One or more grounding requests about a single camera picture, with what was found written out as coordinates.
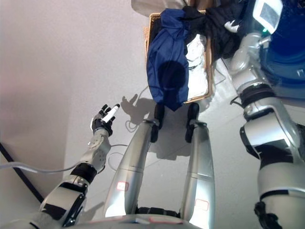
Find black right robot foot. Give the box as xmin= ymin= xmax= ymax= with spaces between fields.
xmin=185 ymin=102 xmax=200 ymax=144

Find silver robot torso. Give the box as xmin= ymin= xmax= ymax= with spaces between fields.
xmin=30 ymin=206 xmax=191 ymax=229

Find black garment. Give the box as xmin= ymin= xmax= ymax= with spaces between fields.
xmin=182 ymin=4 xmax=247 ymax=61

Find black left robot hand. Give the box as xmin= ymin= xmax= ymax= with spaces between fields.
xmin=91 ymin=104 xmax=121 ymax=138

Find black left robot foot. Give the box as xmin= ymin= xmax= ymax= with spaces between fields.
xmin=151 ymin=104 xmax=166 ymax=144

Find blue garment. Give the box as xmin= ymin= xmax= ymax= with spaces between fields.
xmin=146 ymin=8 xmax=191 ymax=113

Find silver robot leg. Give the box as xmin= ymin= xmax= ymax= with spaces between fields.
xmin=180 ymin=120 xmax=216 ymax=229
xmin=103 ymin=119 xmax=161 ymax=219

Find silver right robot leg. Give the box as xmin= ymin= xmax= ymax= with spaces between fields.
xmin=180 ymin=120 xmax=216 ymax=229

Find translucent grey cable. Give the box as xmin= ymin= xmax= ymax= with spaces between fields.
xmin=0 ymin=161 xmax=83 ymax=175

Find black robot foot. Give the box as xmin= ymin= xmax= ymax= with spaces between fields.
xmin=185 ymin=102 xmax=200 ymax=144
xmin=151 ymin=104 xmax=166 ymax=144

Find silver left robot leg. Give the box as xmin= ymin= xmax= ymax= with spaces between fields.
xmin=103 ymin=119 xmax=161 ymax=219

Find grey front-load washing machine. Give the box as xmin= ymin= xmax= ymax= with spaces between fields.
xmin=245 ymin=0 xmax=305 ymax=107

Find wicker laundry basket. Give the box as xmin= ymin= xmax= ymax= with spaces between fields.
xmin=142 ymin=9 xmax=214 ymax=105

